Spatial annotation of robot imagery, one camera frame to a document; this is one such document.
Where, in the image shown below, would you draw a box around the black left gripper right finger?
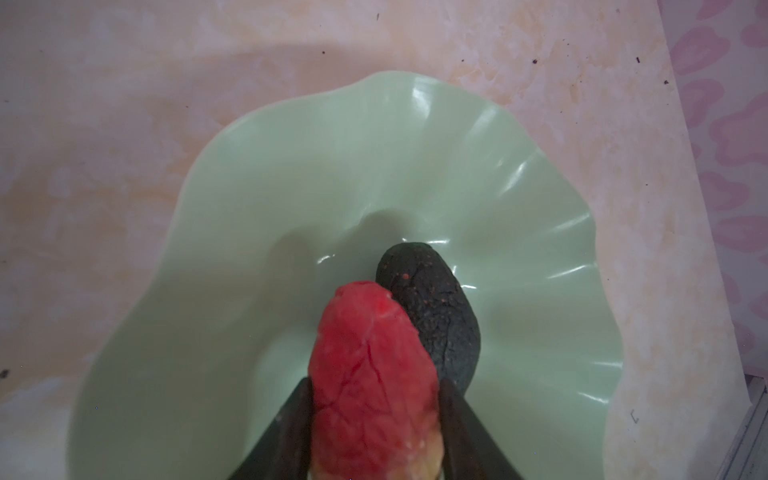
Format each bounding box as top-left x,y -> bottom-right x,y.
439,378 -> 523,480

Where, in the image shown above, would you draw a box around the dark fake avocado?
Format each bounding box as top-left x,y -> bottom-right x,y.
375,242 -> 481,394

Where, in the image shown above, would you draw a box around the light green wavy fruit bowl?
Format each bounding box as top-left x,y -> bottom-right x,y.
67,71 -> 622,479

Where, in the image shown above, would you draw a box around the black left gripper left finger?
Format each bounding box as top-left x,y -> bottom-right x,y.
229,377 -> 313,480

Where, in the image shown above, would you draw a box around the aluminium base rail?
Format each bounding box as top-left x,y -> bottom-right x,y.
717,375 -> 768,480

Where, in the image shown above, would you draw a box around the red yellow fake peach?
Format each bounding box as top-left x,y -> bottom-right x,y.
308,281 -> 444,479

